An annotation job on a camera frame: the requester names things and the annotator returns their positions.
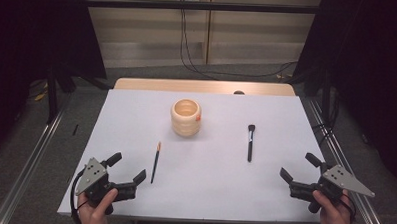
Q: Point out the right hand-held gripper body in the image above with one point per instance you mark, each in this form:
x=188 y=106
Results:
x=341 y=178

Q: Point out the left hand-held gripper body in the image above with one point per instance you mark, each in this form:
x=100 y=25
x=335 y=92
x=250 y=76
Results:
x=92 y=175

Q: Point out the dark pencil with orange end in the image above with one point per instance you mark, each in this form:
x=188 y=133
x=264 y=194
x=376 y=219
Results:
x=155 y=162

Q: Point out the black makeup brush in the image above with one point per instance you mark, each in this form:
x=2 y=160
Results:
x=250 y=150

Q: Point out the ribbed wooden cup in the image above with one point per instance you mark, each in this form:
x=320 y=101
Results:
x=185 y=125

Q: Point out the person's right hand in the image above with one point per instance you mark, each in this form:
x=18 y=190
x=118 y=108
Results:
x=334 y=220

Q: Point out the person's left hand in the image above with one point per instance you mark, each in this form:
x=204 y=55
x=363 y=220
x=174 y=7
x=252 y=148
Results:
x=94 y=218

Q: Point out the white table sheet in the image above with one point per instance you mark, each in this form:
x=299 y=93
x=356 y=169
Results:
x=200 y=178

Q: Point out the yellow floor item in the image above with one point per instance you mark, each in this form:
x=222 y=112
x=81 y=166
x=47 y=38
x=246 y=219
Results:
x=40 y=95

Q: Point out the dark knob at table edge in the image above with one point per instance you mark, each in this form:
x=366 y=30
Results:
x=239 y=92

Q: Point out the wooden table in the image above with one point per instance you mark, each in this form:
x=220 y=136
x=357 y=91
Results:
x=187 y=86

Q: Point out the dark curtain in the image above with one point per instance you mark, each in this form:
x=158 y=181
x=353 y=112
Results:
x=371 y=64
x=22 y=36

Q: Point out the black horizontal bar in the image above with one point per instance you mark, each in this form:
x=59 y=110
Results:
x=203 y=6

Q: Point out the aluminium floor rail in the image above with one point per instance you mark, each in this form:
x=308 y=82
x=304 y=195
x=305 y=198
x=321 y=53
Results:
x=27 y=169
x=348 y=167

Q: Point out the black stand post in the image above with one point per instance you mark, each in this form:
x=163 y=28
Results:
x=52 y=97

